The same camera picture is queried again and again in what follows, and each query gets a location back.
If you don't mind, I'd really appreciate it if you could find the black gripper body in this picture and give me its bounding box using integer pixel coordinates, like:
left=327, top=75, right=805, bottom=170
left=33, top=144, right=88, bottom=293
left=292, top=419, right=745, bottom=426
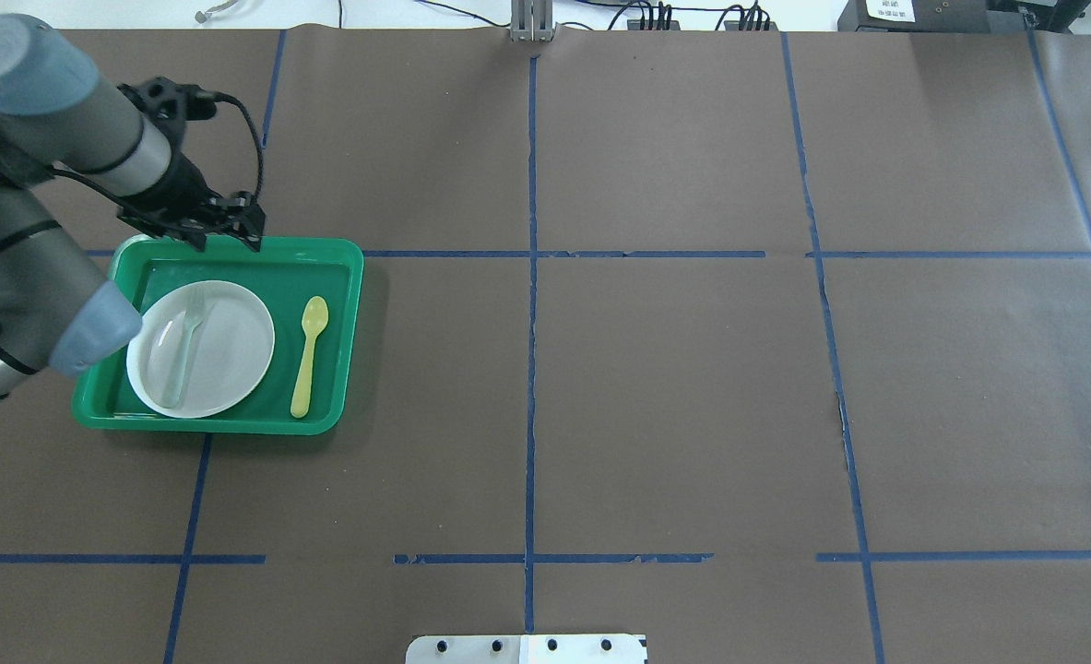
left=116, top=155, right=230, bottom=241

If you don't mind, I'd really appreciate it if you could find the yellow plastic spoon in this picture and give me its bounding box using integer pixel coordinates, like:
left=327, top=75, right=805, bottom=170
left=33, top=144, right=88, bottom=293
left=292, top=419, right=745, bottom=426
left=291, top=297, right=329, bottom=419

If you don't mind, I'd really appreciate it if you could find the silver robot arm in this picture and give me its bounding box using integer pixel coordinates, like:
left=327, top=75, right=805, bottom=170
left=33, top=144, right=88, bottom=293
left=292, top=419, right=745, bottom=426
left=0, top=13, right=266, bottom=403

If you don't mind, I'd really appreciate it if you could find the green plastic tray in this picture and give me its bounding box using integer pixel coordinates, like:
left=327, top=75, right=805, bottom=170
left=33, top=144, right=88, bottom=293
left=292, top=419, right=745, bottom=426
left=72, top=236, right=364, bottom=434

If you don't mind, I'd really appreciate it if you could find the pale green plastic fork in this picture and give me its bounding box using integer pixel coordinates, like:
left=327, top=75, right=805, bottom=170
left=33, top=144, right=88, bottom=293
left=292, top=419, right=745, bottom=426
left=160, top=289, right=208, bottom=409

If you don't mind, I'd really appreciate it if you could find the white round plate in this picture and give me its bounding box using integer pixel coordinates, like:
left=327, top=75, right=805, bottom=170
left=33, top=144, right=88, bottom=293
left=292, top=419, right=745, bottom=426
left=125, top=280, right=276, bottom=420

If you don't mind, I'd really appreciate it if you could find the far black usb hub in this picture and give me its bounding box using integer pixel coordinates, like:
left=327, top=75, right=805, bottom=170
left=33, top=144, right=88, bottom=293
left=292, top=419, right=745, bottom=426
left=615, top=1, right=681, bottom=32

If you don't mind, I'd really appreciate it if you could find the black usb hub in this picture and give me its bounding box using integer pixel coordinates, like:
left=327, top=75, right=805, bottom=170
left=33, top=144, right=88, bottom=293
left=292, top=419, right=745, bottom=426
left=615, top=1, right=681, bottom=32
left=715, top=1, right=777, bottom=32

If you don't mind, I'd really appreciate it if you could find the near black usb hub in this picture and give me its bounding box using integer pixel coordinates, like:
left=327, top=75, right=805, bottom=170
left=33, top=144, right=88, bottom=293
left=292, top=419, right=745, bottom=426
left=715, top=1, right=777, bottom=32

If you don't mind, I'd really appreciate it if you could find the black computer box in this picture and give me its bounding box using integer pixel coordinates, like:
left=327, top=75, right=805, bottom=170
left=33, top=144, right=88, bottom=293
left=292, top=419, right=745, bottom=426
left=836, top=1, right=1026, bottom=34

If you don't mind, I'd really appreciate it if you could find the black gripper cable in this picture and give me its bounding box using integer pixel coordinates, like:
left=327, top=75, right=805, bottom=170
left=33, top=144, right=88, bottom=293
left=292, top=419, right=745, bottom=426
left=196, top=90, right=266, bottom=204

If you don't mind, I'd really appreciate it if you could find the aluminium frame post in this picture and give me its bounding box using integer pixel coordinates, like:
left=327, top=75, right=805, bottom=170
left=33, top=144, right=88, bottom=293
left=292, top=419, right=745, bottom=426
left=508, top=0, right=558, bottom=43

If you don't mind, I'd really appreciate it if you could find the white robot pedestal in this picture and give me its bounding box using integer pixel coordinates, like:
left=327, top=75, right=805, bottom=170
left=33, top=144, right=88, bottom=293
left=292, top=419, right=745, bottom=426
left=405, top=633, right=649, bottom=663

